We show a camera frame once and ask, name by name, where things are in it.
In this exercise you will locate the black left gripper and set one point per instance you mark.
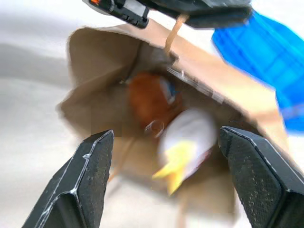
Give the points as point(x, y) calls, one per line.
point(123, 8)

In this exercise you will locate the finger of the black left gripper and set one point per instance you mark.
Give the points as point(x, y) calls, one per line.
point(221, 19)

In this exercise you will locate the brown paper bag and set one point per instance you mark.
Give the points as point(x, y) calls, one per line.
point(99, 71)

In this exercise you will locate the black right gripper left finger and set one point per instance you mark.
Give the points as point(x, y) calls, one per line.
point(80, 185)

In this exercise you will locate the blue plastic basket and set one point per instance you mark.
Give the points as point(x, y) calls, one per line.
point(263, 57)

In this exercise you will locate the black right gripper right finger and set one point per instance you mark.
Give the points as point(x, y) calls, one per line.
point(256, 180)

